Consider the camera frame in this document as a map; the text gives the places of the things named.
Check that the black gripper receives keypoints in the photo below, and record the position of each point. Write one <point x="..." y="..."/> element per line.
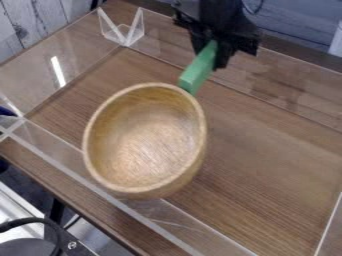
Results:
<point x="219" y="20"/>

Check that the green rectangular block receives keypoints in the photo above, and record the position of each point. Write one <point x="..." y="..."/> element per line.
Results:
<point x="198" y="71"/>

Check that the brown wooden bowl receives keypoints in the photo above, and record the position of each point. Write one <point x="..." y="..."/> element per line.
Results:
<point x="145" y="141"/>

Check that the black table leg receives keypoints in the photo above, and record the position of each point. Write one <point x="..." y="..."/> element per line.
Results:
<point x="57" y="211"/>

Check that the clear acrylic tray enclosure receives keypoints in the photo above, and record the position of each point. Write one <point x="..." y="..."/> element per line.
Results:
<point x="225" y="173"/>

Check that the black metal bracket with screw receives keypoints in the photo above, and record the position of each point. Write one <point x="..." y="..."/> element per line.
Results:
<point x="66" y="244"/>

